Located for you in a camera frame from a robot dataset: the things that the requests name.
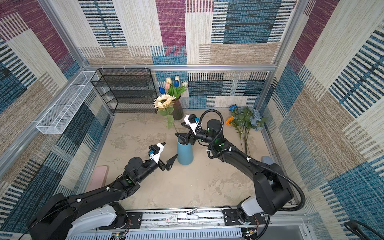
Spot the pink ribbed glass vase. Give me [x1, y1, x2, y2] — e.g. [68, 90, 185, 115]
[172, 98, 184, 121]

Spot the teal cylindrical vase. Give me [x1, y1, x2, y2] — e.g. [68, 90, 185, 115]
[177, 139, 194, 166]

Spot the orange marigold flower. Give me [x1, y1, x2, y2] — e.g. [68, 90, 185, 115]
[226, 116, 244, 150]

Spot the cream dahlia flower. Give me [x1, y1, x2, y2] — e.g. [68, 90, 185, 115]
[153, 94, 178, 132]

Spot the blue rose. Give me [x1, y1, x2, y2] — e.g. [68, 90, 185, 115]
[230, 105, 238, 112]

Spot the dusty blue hydrangea bunch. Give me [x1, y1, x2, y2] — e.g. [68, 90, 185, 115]
[230, 107, 267, 156]

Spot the yellow tulip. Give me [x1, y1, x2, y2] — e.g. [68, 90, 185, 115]
[166, 77, 172, 85]

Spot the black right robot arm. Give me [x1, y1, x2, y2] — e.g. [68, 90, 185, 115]
[176, 115, 306, 224]

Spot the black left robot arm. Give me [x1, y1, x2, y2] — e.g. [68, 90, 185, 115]
[28, 143, 178, 240]

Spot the pink glasses case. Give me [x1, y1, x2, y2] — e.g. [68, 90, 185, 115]
[86, 166, 109, 192]

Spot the blue glasses case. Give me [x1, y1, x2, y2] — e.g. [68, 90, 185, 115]
[261, 156, 275, 165]

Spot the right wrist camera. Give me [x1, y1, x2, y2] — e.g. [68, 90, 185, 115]
[184, 114, 201, 135]

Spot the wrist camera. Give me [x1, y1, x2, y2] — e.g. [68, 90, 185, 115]
[148, 150, 163, 163]
[184, 114, 201, 135]

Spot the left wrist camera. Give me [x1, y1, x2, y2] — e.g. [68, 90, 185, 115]
[148, 150, 163, 163]

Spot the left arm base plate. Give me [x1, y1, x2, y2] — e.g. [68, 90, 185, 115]
[112, 212, 143, 229]

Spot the black wire mesh shelf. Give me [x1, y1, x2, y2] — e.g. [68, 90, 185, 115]
[91, 68, 159, 114]

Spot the aluminium mounting rail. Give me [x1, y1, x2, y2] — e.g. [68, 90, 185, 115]
[68, 207, 312, 238]

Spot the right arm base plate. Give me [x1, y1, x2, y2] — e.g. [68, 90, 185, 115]
[221, 206, 266, 226]

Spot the white wire mesh basket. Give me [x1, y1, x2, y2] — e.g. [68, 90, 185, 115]
[36, 71, 95, 135]

